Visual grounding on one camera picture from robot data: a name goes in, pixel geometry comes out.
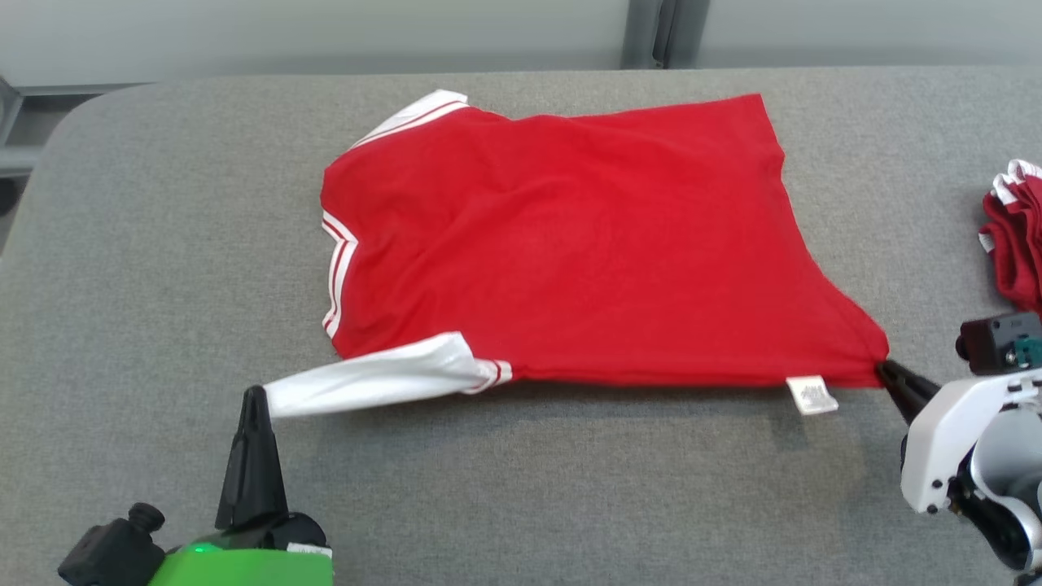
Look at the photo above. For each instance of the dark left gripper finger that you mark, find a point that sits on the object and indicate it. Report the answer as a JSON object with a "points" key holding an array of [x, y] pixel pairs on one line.
{"points": [[252, 472]]}

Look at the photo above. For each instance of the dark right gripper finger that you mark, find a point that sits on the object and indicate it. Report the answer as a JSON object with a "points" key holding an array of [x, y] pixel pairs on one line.
{"points": [[916, 382], [905, 400]]}

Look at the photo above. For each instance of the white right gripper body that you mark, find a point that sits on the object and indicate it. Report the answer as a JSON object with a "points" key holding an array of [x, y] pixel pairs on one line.
{"points": [[944, 439]]}

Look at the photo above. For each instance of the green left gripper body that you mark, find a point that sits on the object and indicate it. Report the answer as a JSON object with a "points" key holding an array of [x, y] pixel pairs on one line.
{"points": [[244, 566]]}

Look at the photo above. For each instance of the red basketball shorts number 23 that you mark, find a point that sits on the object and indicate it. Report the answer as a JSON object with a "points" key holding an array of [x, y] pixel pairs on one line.
{"points": [[1017, 244]]}

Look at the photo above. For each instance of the red jersey white sleeves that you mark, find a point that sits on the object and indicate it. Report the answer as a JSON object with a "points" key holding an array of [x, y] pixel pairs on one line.
{"points": [[570, 244]]}

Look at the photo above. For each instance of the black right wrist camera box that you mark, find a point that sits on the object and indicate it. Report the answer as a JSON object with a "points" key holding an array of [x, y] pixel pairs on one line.
{"points": [[997, 342]]}

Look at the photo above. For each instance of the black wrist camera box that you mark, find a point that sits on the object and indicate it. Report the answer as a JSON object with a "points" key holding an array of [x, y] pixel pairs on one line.
{"points": [[106, 553], [997, 342]]}

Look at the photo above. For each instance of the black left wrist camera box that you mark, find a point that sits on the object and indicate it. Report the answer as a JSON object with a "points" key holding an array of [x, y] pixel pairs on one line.
{"points": [[106, 553]]}

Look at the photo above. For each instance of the grey metal floor rail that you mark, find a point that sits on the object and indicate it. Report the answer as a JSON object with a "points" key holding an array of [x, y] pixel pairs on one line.
{"points": [[16, 161]]}

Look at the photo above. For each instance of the grey partition post with latch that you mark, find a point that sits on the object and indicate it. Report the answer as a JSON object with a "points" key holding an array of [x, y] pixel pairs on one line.
{"points": [[643, 32]]}

